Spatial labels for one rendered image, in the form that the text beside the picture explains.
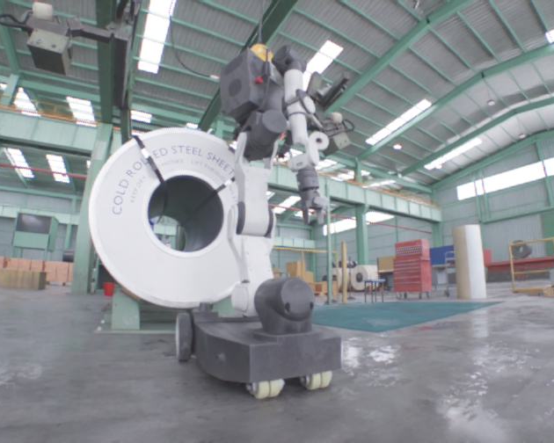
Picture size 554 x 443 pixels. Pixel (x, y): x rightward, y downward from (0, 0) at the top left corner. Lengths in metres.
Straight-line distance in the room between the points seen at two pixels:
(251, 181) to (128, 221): 0.86
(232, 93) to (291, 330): 1.06
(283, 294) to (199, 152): 1.40
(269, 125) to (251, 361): 0.85
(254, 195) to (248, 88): 0.48
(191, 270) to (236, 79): 1.12
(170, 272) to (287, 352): 1.13
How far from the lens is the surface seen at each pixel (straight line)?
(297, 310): 0.82
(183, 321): 1.24
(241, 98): 1.36
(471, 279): 5.52
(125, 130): 2.87
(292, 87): 1.32
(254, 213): 1.20
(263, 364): 0.81
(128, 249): 1.80
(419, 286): 6.07
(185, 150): 2.00
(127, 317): 1.99
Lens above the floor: 0.33
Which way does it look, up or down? 13 degrees up
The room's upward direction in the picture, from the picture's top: straight up
